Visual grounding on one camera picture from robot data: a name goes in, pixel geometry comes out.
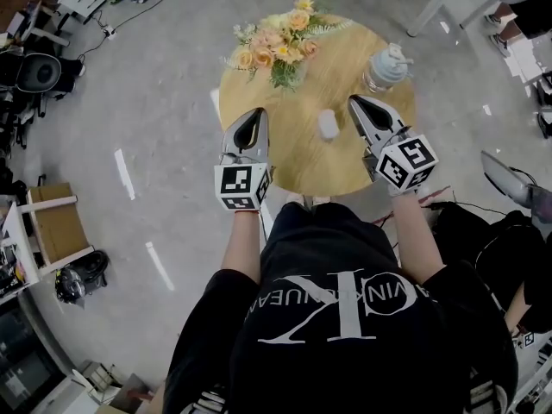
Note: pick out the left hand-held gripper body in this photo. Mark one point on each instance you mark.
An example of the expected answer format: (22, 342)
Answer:
(237, 183)

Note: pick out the glass jar with blue lid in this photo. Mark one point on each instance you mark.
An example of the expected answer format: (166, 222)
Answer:
(386, 69)

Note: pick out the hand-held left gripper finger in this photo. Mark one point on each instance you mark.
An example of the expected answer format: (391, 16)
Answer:
(228, 138)
(261, 145)

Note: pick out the white storage box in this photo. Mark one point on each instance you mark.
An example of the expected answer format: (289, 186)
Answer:
(69, 393)

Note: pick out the round wooden table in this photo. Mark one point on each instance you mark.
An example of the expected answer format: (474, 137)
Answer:
(310, 162)

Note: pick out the person's black trousers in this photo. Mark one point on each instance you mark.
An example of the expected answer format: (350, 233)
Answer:
(319, 235)

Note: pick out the brown cardboard box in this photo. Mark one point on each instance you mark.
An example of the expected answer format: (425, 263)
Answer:
(60, 227)

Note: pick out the person's left forearm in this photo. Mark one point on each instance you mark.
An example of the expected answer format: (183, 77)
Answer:
(243, 244)

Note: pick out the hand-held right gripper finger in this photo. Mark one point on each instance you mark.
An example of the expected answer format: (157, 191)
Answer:
(366, 129)
(394, 121)

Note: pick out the person's white shoe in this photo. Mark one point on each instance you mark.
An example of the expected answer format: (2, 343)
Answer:
(322, 200)
(295, 199)

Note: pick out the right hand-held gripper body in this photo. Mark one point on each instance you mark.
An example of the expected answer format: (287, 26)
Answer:
(405, 162)

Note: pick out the black monitor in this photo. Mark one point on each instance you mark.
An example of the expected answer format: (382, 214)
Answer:
(26, 373)

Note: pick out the black bag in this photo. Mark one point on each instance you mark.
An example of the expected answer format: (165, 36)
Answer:
(84, 276)

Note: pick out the vase of orange flowers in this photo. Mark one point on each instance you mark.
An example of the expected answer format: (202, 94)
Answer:
(280, 45)

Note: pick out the person's black printed t-shirt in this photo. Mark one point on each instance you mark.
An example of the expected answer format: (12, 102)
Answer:
(345, 369)

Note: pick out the white power strip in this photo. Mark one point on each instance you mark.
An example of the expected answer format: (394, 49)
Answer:
(110, 33)

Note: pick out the white cluttered desk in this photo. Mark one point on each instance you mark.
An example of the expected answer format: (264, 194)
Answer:
(19, 240)

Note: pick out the grey-backed office chair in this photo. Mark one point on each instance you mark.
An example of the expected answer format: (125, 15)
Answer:
(43, 71)

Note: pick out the person's right forearm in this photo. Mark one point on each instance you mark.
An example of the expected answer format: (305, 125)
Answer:
(414, 235)

